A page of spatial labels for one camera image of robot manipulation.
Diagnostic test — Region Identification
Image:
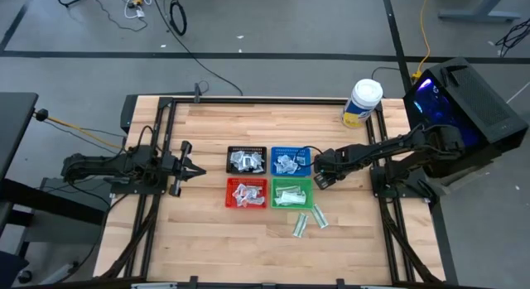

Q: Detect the white cable bundle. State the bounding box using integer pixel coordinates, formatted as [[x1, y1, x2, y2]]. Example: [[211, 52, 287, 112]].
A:
[[123, 0, 166, 20]]

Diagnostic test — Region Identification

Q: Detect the dark grey desk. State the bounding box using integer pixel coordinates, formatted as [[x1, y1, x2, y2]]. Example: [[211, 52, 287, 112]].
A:
[[0, 92, 40, 181]]

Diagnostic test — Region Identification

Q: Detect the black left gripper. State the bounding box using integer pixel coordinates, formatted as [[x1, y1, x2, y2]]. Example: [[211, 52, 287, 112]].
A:
[[160, 140, 207, 198]]

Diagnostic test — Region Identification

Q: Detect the black controller box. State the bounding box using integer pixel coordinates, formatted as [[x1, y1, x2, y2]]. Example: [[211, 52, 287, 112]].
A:
[[119, 94, 138, 134]]

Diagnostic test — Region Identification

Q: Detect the black plastic basket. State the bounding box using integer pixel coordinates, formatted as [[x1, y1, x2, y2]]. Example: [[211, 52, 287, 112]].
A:
[[225, 146, 268, 176]]

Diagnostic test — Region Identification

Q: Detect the grey desk leg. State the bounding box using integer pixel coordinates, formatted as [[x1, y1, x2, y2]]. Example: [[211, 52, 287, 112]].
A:
[[437, 0, 522, 23]]

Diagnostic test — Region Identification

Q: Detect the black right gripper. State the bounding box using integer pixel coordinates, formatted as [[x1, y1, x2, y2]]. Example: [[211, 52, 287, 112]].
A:
[[312, 147, 351, 191]]

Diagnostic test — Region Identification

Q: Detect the silver aluminium bar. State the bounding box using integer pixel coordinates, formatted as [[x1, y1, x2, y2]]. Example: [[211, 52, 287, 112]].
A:
[[131, 282, 179, 289]]

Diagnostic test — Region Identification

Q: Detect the black blue-lit computer tower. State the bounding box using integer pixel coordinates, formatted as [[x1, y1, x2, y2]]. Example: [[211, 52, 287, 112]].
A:
[[402, 56, 530, 161]]

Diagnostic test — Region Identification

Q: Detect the yellow floor cable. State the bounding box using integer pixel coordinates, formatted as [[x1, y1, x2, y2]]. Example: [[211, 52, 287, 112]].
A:
[[411, 0, 432, 81]]

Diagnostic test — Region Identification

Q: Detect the dark chair base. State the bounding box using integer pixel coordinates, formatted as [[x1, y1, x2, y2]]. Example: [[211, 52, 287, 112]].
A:
[[0, 250, 32, 289]]

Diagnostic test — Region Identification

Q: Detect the black coiled cable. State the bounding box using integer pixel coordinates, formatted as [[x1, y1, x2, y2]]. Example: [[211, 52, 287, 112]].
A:
[[168, 0, 188, 36]]

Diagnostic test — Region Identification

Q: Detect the long black floor cable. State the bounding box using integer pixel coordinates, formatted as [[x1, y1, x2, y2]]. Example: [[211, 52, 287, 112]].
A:
[[151, 0, 244, 96]]

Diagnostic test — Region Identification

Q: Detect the yellow cable with black knob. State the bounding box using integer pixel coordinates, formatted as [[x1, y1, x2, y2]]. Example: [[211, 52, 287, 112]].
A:
[[34, 108, 125, 152]]

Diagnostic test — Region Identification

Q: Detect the red plastic basket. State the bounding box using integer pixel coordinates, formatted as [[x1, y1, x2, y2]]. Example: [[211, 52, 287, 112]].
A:
[[225, 176, 269, 210]]

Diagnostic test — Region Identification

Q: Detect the black cable bundle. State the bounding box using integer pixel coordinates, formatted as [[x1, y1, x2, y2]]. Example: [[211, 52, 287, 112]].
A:
[[494, 17, 530, 58]]

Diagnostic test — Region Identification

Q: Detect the white-lidded wipes canister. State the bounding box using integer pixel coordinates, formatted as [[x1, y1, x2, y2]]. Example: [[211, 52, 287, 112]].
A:
[[341, 78, 384, 129]]

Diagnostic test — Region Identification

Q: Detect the blue plastic basket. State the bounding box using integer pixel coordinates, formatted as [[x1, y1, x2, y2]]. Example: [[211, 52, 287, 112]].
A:
[[270, 146, 312, 177]]

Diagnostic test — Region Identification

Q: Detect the green plastic basket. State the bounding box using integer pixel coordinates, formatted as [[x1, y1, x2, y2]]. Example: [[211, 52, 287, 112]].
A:
[[271, 177, 315, 210]]

